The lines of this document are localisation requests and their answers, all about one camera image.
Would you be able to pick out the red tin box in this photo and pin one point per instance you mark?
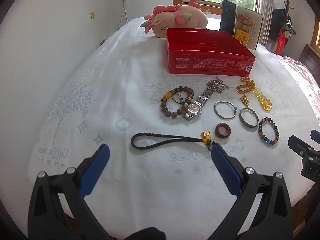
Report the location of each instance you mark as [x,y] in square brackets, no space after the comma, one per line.
[207,52]

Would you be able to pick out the engraved silver bangle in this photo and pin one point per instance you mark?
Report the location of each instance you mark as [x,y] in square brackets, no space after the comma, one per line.
[253,113]

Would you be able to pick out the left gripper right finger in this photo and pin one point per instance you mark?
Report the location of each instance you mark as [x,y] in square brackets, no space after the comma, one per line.
[273,218]

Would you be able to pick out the open book with mouse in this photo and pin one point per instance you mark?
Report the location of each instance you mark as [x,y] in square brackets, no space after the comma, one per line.
[243,24]

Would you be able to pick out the white embroidered bedspread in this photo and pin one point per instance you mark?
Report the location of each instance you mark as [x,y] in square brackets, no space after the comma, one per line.
[117,93]

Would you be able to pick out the coat rack with clothes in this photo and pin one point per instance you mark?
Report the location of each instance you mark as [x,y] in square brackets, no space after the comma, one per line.
[281,28]

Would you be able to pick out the dark wooden headboard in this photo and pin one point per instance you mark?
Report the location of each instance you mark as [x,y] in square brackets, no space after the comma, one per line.
[310,59]

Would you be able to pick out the small amber charm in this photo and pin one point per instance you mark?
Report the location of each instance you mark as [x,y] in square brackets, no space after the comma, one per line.
[245,101]

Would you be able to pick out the black braided cord gold charm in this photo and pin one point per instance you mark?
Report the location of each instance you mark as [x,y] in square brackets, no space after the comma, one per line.
[169,139]

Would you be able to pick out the silver wristwatch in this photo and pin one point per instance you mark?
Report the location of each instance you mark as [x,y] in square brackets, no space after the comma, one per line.
[195,108]

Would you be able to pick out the pink unicorn plush toy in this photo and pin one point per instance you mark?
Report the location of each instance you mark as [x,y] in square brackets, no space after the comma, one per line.
[174,16]

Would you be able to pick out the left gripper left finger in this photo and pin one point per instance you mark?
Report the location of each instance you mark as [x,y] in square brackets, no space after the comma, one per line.
[46,217]

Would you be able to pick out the thin silver bangle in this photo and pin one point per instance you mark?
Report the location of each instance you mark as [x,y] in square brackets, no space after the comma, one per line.
[226,103]

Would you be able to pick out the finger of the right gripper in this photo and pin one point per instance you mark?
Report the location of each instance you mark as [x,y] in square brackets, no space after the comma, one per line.
[315,136]
[309,156]

